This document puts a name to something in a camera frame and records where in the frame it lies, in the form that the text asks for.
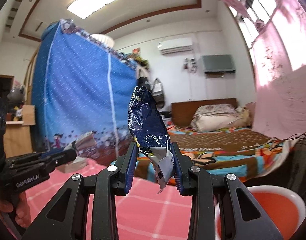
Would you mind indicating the blue fabric wardrobe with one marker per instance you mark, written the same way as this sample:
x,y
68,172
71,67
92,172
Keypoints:
x,y
80,85

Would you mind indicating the black mesh fan guard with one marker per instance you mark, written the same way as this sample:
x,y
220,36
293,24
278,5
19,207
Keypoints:
x,y
297,180

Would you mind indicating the brown wooden headboard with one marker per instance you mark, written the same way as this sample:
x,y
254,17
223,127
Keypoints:
x,y
183,112

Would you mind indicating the printed paper trash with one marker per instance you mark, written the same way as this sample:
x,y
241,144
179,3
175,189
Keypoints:
x,y
84,142

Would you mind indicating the blue snack wrapper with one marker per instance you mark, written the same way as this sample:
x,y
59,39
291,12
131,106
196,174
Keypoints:
x,y
150,134

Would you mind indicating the white tissue pack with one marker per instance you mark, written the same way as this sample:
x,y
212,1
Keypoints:
x,y
73,166

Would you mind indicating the pink window curtain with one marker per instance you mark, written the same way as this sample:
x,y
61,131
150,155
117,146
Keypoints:
x,y
274,33

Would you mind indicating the pink checkered cloth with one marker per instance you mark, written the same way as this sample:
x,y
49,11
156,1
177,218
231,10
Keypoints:
x,y
142,214

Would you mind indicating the colourful patterned bed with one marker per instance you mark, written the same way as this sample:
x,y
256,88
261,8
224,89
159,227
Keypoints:
x,y
255,158

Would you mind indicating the folded floral quilt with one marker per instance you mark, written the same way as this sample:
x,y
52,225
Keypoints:
x,y
209,118

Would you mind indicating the black hanging handbag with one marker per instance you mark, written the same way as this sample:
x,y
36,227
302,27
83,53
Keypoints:
x,y
144,82

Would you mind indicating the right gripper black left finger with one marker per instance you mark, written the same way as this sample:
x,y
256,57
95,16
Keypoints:
x,y
65,215

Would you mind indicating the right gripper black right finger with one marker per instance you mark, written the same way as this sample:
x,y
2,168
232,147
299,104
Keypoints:
x,y
223,199

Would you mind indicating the white lampshade on wardrobe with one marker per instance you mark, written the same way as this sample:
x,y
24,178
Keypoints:
x,y
104,39

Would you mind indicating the left human hand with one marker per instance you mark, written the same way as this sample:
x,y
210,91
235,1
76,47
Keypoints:
x,y
23,213

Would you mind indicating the grey hanging tote bag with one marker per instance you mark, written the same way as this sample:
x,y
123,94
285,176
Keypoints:
x,y
158,93

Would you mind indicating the white air conditioner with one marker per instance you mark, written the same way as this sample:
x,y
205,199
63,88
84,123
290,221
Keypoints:
x,y
175,46

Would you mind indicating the light wooden cabinet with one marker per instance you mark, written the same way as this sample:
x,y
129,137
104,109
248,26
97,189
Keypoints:
x,y
17,139

